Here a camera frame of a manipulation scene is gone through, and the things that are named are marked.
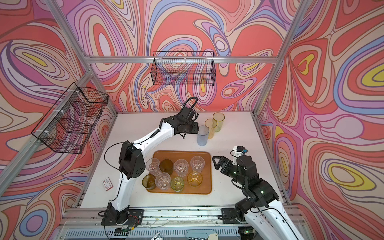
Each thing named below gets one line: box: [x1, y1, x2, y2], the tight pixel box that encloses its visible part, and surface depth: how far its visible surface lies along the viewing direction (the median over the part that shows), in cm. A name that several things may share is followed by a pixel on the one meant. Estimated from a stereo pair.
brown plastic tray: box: [147, 150, 213, 194], surface depth 84 cm
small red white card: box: [102, 177, 114, 191], surface depth 86 cm
